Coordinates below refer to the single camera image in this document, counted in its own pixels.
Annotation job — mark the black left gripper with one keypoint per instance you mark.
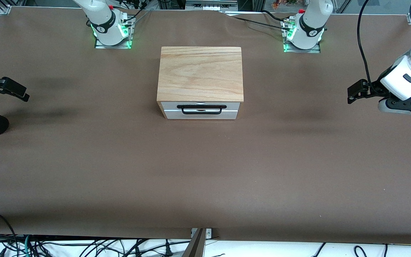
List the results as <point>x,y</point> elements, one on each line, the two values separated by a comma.
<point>375,89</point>

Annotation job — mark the light wooden drawer cabinet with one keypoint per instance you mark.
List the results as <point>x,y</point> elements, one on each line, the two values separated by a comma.
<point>200,71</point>

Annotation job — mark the brown table cover sheet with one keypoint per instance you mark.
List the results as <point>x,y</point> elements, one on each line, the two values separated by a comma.
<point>120,160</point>

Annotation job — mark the tan wooden strut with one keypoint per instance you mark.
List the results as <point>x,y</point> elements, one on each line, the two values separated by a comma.
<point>194,248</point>

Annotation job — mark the black left camera mount bracket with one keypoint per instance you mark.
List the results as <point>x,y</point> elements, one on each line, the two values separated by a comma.
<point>405,105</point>

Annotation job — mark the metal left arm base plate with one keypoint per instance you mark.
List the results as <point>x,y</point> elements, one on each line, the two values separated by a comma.
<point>314,50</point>

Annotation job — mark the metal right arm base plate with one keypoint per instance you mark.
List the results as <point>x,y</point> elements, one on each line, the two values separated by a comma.
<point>100,46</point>

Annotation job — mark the small metal table bracket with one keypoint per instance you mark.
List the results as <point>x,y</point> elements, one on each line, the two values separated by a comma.
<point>208,233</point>

